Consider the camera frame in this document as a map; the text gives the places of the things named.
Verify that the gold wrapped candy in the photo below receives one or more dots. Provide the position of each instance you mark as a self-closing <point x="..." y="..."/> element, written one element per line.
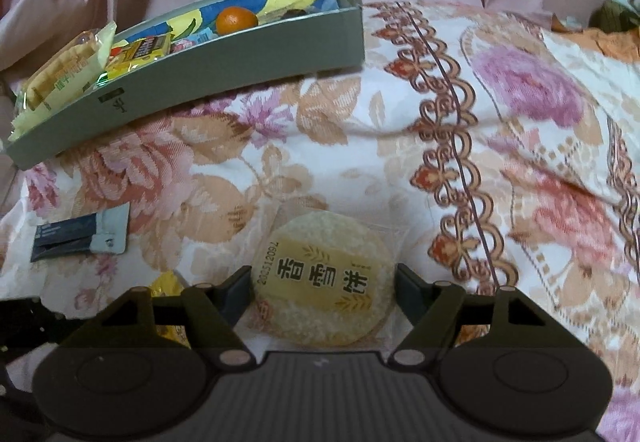
<point x="167" y="287"/>

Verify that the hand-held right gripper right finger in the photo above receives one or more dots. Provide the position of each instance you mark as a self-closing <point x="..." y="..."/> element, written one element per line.
<point x="407" y="293"/>

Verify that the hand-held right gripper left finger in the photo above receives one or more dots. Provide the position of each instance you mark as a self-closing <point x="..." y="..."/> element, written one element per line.
<point x="241" y="293"/>

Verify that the dark blue sachet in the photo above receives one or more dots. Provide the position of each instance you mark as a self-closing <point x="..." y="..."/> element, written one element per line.
<point x="75" y="234"/>

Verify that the grey cardboard box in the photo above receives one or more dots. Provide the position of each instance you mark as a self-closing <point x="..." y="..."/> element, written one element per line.
<point x="225" y="67"/>

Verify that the dark brown object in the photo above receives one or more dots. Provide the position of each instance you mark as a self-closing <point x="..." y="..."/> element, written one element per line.
<point x="612" y="15"/>

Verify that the orange cloth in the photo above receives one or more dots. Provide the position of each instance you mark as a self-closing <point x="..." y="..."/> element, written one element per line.
<point x="607" y="42"/>

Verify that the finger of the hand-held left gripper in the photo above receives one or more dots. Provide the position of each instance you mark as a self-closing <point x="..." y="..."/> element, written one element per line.
<point x="27" y="317"/>

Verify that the round rice cracker packet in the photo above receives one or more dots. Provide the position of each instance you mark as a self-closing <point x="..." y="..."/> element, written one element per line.
<point x="320" y="282"/>

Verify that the yellow snack bar packet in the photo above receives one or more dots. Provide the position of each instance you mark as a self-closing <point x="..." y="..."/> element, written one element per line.
<point x="142" y="53"/>

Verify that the orange cracker packet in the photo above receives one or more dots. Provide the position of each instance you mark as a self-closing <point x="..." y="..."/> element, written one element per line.
<point x="60" y="72"/>

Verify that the floral bedsheet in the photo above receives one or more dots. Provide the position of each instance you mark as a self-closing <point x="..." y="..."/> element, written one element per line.
<point x="450" y="147"/>

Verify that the mandarin orange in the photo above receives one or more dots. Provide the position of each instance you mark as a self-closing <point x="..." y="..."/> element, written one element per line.
<point x="236" y="20"/>

